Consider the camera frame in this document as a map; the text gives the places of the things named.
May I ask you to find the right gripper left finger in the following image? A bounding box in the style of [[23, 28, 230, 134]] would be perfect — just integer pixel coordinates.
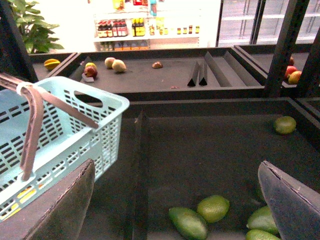
[[0, 159, 95, 240]]

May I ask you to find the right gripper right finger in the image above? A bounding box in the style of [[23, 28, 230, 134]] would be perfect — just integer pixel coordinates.
[[258, 161, 320, 240]]

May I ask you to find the light blue plastic basket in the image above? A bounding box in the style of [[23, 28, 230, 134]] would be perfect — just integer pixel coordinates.
[[0, 76, 130, 221]]

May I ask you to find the yellow lemon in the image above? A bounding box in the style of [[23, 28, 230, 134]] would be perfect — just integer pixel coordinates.
[[1, 184, 43, 219]]

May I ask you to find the green avocado left middle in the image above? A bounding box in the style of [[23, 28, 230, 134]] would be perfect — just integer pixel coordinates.
[[246, 205, 279, 235]]

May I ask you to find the green avocado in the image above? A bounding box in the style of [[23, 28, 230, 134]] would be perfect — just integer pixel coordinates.
[[246, 205, 279, 235], [168, 207, 208, 240], [245, 229, 281, 240]]

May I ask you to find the green avocado bottom centre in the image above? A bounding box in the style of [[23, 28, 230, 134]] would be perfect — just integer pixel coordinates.
[[245, 229, 281, 240]]

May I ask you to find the green lime far corner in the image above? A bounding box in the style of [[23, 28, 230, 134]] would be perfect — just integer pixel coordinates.
[[273, 116, 297, 135]]

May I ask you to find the green lime near divider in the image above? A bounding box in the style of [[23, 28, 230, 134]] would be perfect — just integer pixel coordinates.
[[196, 195, 230, 224]]

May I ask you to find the black tray divider strip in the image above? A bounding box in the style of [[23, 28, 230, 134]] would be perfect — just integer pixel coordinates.
[[131, 111, 150, 240]]

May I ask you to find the green avocado bottom left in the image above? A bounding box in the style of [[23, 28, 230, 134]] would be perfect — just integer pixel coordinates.
[[168, 207, 208, 240]]

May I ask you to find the yellow starfruit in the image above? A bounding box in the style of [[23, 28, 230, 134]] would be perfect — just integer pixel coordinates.
[[43, 58, 61, 71]]

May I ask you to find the black triangular divider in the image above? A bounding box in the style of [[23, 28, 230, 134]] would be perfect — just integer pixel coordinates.
[[187, 61, 200, 88]]

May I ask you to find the green potted plant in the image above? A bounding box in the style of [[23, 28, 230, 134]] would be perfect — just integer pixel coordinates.
[[8, 0, 64, 54]]

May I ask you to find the shelf of bottled sauces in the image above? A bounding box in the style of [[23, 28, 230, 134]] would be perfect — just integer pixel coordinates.
[[89, 0, 202, 52]]

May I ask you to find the dark metal shelf post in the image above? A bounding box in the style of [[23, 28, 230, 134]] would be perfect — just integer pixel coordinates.
[[263, 0, 309, 98]]

